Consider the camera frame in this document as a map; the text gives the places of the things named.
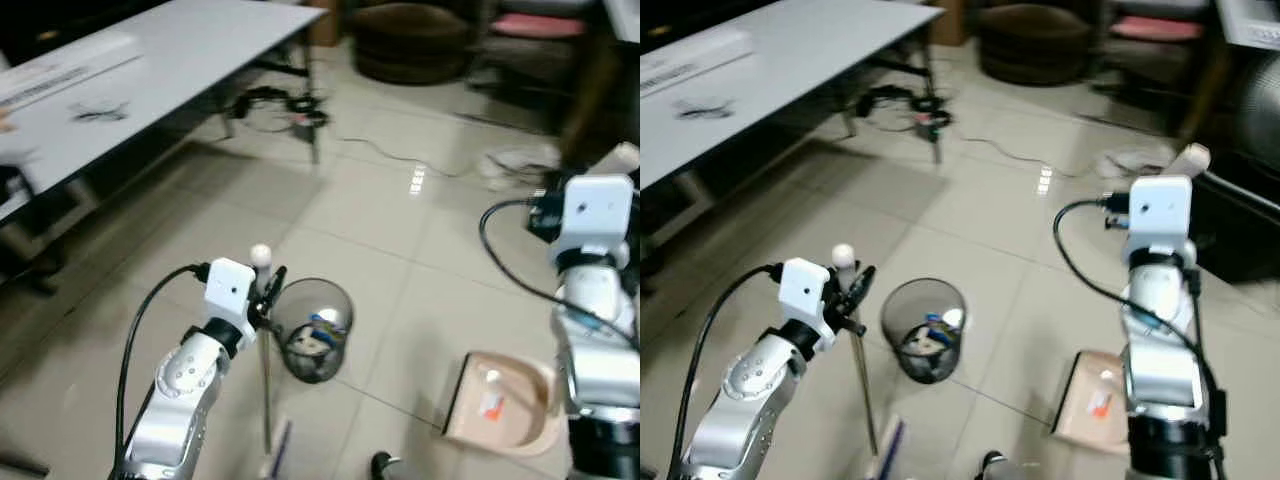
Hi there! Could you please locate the chair with pink seat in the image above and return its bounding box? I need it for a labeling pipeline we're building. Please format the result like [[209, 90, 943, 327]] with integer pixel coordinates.
[[1100, 0, 1221, 101], [478, 0, 605, 101]]

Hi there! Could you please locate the black mesh waste bin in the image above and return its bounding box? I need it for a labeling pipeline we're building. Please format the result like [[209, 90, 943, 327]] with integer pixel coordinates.
[[880, 277, 969, 385], [270, 277, 357, 385]]

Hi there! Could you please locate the crumpled white cloth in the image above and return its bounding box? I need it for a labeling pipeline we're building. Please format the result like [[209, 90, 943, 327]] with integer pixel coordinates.
[[1094, 147, 1177, 183], [477, 147, 562, 193]]

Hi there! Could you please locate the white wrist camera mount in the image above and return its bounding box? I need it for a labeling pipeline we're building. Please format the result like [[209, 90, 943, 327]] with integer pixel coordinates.
[[204, 258, 258, 327], [777, 258, 832, 332], [555, 174, 637, 267], [1127, 175, 1197, 267]]

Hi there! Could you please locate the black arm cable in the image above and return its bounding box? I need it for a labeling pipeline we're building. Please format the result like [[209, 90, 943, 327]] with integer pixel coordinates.
[[116, 262, 212, 477], [477, 198, 641, 351], [667, 262, 786, 480], [1051, 198, 1229, 471]]

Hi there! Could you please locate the large black cylinder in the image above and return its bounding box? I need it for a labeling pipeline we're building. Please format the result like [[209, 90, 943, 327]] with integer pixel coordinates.
[[1228, 48, 1280, 173]]

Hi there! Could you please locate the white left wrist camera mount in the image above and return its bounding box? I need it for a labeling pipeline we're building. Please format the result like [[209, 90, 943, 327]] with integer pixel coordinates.
[[777, 258, 832, 332], [204, 258, 258, 327]]

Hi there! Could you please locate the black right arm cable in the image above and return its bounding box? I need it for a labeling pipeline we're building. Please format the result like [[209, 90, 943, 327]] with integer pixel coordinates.
[[1051, 198, 1229, 471], [477, 198, 641, 351]]

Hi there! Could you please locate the thin dark floor cable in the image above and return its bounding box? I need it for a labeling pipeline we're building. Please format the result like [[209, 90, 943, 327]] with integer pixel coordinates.
[[330, 128, 483, 181], [950, 128, 1101, 169]]

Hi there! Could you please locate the white box with print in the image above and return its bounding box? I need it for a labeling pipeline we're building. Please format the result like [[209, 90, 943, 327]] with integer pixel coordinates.
[[1214, 0, 1280, 53]]

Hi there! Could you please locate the long white box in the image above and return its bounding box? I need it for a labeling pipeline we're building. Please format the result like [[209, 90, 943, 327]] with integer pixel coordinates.
[[0, 30, 143, 109], [640, 27, 754, 98]]

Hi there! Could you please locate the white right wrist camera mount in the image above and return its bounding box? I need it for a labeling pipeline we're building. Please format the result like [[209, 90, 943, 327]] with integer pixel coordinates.
[[555, 174, 637, 267], [1127, 175, 1197, 267]]

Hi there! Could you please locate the white table with black legs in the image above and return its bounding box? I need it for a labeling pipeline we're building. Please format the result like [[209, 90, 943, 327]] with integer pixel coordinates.
[[0, 0, 332, 225], [640, 0, 948, 217]]

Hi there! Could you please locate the small black tangle on table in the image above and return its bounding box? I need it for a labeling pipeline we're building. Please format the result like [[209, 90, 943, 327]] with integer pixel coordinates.
[[68, 99, 132, 125], [674, 97, 738, 122]]

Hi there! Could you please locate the broom with thin metal handle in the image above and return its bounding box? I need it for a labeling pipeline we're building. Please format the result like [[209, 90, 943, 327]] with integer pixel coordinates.
[[832, 243, 907, 480], [249, 243, 294, 480]]

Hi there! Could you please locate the rubbish in waste bin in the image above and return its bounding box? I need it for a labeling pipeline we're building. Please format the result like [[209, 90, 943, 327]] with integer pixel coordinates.
[[287, 308, 351, 359], [900, 308, 966, 359]]

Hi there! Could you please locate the dark chair under table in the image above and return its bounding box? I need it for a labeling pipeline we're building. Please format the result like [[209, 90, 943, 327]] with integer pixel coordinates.
[[0, 195, 101, 297]]

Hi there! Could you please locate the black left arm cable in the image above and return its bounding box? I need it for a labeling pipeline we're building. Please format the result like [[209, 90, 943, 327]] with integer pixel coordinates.
[[116, 262, 212, 477], [667, 262, 786, 480]]

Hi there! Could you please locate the dark brown round ottoman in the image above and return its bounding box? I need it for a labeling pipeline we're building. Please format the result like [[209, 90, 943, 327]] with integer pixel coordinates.
[[349, 2, 473, 87], [977, 2, 1095, 87]]

